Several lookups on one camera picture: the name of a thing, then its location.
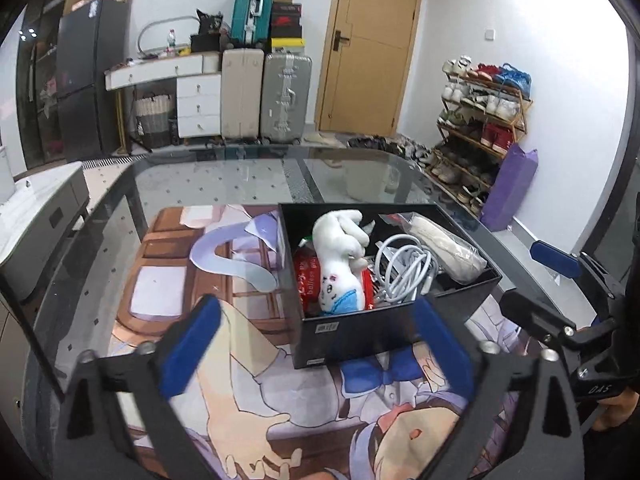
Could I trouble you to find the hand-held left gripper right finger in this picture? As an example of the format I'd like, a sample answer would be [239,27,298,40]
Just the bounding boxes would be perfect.
[411,299,583,480]

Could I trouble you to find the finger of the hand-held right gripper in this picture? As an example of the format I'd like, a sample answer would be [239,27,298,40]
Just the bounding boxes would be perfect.
[530,240,631,311]
[500,290,618,358]

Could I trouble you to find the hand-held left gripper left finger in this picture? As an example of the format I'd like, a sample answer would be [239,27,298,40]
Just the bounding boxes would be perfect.
[65,295,223,480]

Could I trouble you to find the black cardboard box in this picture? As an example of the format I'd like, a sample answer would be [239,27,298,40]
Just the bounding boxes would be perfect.
[277,202,502,370]

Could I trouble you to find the white cable bundle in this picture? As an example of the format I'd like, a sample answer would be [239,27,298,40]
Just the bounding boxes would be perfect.
[374,232,441,306]

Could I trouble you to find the cream cloth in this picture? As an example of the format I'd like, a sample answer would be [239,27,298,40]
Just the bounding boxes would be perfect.
[380,212,488,283]

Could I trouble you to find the red white plastic packet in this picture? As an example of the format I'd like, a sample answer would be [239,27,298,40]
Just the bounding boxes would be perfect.
[294,245,376,311]

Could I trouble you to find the white plush toy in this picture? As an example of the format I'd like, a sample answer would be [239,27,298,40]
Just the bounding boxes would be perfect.
[312,209,376,316]

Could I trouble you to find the person's right hand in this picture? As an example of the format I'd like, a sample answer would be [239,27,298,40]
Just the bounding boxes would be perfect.
[592,390,640,431]

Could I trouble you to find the printed table mat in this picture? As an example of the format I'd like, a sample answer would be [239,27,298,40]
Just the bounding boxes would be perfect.
[107,203,551,480]

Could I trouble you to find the purple bag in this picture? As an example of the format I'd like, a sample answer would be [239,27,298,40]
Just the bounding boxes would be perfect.
[481,142,540,231]

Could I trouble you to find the wooden shoe rack with shoes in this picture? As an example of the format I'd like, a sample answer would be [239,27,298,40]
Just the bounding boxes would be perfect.
[425,55,533,211]

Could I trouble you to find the white plastic bin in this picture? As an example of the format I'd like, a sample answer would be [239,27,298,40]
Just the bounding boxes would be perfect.
[345,160,401,202]

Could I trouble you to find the white grey low cabinet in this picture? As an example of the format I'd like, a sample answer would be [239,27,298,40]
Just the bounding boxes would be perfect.
[0,162,91,301]

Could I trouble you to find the woven laundry basket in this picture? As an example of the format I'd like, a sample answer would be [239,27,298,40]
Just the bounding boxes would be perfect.
[132,94,176,150]

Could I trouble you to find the beige slippers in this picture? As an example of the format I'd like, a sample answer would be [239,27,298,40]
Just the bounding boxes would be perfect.
[305,132,346,147]

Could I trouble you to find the white desk with drawers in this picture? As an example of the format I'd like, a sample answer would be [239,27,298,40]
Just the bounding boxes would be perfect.
[105,52,223,138]

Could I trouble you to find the beige suitcase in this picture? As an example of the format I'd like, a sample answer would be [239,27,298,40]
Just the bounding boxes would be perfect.
[220,49,265,143]

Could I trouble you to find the silver suitcase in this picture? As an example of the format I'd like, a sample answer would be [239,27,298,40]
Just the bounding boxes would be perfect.
[260,52,313,145]

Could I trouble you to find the wooden door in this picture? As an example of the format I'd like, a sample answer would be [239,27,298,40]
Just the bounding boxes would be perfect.
[315,0,426,137]

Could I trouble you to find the dark glass cabinet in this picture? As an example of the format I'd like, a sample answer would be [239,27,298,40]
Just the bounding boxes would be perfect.
[17,0,63,168]

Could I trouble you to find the dark grey refrigerator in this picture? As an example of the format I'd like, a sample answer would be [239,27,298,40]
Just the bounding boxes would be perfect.
[56,0,132,161]

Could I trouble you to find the black bag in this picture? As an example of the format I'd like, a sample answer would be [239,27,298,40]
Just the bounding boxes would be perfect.
[190,9,224,53]

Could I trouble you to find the oval metal hoop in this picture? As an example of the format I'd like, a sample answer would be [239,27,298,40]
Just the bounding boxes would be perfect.
[137,16,201,58]

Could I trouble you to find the teal suitcase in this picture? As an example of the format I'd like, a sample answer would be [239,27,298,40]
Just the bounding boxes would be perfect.
[231,0,276,50]

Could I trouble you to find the black red shoe box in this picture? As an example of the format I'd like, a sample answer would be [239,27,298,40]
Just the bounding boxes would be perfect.
[271,2,302,27]

